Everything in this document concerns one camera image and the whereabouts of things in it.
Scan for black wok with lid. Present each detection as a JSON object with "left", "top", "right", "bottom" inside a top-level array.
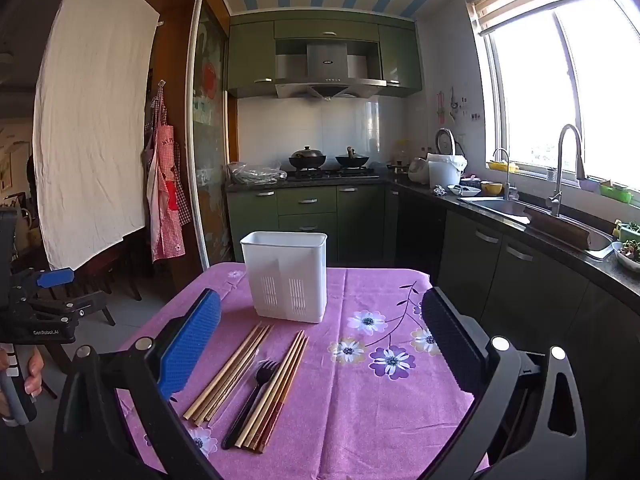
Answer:
[{"left": 288, "top": 146, "right": 327, "bottom": 171}]

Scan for white hanging cloth sheet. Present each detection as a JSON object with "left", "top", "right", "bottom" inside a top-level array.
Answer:
[{"left": 32, "top": 0, "right": 163, "bottom": 271}]

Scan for clear plastic bag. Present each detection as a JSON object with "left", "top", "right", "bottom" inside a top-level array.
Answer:
[{"left": 227, "top": 161, "right": 288, "bottom": 185}]

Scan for wooden cutting board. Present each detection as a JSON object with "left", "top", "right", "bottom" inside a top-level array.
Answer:
[{"left": 522, "top": 207, "right": 593, "bottom": 251}]

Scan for black stone countertop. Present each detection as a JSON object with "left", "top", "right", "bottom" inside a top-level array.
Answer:
[{"left": 225, "top": 172, "right": 640, "bottom": 286}]

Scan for green plastic container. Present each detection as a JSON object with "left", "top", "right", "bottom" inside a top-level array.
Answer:
[{"left": 599, "top": 180, "right": 635, "bottom": 204}]

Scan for white plastic utensil holder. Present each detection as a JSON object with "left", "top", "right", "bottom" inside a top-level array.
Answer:
[{"left": 240, "top": 231, "right": 328, "bottom": 324}]

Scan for red checkered apron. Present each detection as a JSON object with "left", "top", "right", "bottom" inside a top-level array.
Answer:
[{"left": 150, "top": 85, "right": 186, "bottom": 263}]

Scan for pink floral tablecloth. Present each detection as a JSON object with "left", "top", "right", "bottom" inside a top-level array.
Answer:
[{"left": 115, "top": 262, "right": 491, "bottom": 480}]

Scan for bowl of vegetables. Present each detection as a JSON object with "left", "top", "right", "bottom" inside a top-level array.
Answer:
[{"left": 612, "top": 240, "right": 640, "bottom": 273}]

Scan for white rice cooker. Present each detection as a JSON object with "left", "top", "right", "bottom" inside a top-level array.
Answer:
[{"left": 409, "top": 128, "right": 457, "bottom": 186}]

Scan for brown wooden chopstick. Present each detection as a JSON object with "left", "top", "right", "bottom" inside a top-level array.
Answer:
[
  {"left": 243, "top": 332, "right": 304, "bottom": 451},
  {"left": 235, "top": 331, "right": 302, "bottom": 449},
  {"left": 257, "top": 336, "right": 310, "bottom": 455},
  {"left": 250, "top": 333, "right": 307, "bottom": 453}
]

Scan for dark lower kitchen cabinets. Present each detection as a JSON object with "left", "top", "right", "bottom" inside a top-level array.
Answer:
[{"left": 390, "top": 185, "right": 640, "bottom": 480}]

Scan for green kitchen cabinets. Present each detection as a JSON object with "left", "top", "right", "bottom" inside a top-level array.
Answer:
[
  {"left": 226, "top": 182, "right": 401, "bottom": 266},
  {"left": 227, "top": 12, "right": 425, "bottom": 98}
]

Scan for black gas stove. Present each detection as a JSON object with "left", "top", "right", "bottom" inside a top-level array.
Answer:
[{"left": 286, "top": 167, "right": 381, "bottom": 181}]

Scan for green lower kitchen cabinets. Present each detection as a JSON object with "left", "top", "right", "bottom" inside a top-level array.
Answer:
[{"left": 226, "top": 182, "right": 401, "bottom": 266}]

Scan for black wok with spatula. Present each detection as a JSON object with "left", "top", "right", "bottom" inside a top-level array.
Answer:
[{"left": 334, "top": 146, "right": 372, "bottom": 170}]

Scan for tall steel faucet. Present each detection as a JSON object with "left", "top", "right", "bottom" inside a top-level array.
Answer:
[{"left": 547, "top": 124, "right": 587, "bottom": 217}]

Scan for frosted glass sliding door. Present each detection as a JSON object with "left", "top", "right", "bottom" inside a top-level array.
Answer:
[{"left": 187, "top": 0, "right": 238, "bottom": 271}]

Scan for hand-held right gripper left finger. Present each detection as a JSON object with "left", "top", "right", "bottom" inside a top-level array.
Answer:
[{"left": 52, "top": 288, "right": 223, "bottom": 480}]

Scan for steel range hood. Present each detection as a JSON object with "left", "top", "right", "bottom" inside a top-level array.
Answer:
[{"left": 274, "top": 40, "right": 387, "bottom": 101}]

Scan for steel kitchen sink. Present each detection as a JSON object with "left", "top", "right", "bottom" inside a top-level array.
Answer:
[{"left": 457, "top": 196, "right": 531, "bottom": 221}]

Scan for wall hooks with utensils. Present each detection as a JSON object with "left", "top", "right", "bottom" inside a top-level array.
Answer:
[{"left": 435, "top": 87, "right": 481, "bottom": 123}]

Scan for dark wooden chair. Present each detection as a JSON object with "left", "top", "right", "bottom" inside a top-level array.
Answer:
[{"left": 75, "top": 247, "right": 143, "bottom": 326}]

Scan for kitchen window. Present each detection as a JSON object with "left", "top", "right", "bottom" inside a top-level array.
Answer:
[{"left": 465, "top": 0, "right": 640, "bottom": 196}]

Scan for small steel faucet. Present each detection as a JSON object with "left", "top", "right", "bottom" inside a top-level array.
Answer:
[{"left": 492, "top": 148, "right": 518, "bottom": 201}]

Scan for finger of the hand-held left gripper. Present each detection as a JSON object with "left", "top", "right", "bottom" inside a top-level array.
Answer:
[
  {"left": 10, "top": 268, "right": 76, "bottom": 301},
  {"left": 30, "top": 292, "right": 108, "bottom": 321}
]

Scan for person's left hand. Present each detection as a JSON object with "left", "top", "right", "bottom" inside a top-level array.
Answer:
[{"left": 0, "top": 346, "right": 45, "bottom": 398}]

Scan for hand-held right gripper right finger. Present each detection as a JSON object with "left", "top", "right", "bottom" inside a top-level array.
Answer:
[{"left": 421, "top": 286, "right": 588, "bottom": 480}]

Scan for green upper kitchen cabinets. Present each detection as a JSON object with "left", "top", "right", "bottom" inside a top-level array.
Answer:
[{"left": 227, "top": 12, "right": 425, "bottom": 98}]

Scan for black plastic fork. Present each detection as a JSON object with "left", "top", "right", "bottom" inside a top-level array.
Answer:
[{"left": 222, "top": 359, "right": 281, "bottom": 450}]

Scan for white plastic bucket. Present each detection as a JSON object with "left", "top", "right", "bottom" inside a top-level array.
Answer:
[{"left": 426, "top": 153, "right": 468, "bottom": 188}]

